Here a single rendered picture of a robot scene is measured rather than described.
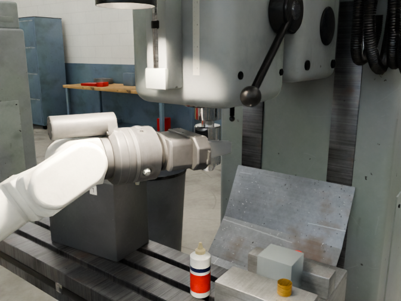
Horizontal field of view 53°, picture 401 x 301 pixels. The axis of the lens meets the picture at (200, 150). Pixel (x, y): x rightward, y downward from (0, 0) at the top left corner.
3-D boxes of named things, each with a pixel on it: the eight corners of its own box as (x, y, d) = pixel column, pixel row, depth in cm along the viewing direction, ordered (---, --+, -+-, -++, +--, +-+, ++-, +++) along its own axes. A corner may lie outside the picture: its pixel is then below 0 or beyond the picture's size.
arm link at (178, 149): (212, 126, 63) (141, 133, 57) (211, 185, 65) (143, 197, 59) (175, 116, 74) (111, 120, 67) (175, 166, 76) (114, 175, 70)
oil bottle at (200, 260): (202, 301, 77) (202, 249, 75) (185, 294, 79) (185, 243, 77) (214, 291, 80) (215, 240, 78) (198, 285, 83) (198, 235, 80)
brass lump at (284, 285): (287, 298, 59) (288, 288, 59) (274, 294, 61) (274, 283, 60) (293, 291, 61) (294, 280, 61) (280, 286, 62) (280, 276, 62)
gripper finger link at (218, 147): (228, 154, 71) (198, 159, 68) (229, 137, 70) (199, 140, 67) (234, 157, 70) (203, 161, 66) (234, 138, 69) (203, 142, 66)
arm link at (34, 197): (117, 171, 57) (33, 232, 51) (98, 164, 64) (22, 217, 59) (92, 132, 55) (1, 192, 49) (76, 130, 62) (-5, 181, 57)
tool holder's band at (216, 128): (188, 131, 70) (188, 125, 70) (206, 127, 74) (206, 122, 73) (209, 134, 67) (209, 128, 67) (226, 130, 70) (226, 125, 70)
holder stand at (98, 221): (117, 263, 91) (112, 178, 86) (50, 241, 102) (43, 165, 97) (149, 242, 101) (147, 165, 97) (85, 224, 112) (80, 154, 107)
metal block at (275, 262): (289, 300, 64) (292, 266, 62) (255, 288, 67) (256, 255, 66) (302, 285, 68) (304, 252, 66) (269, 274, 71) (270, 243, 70)
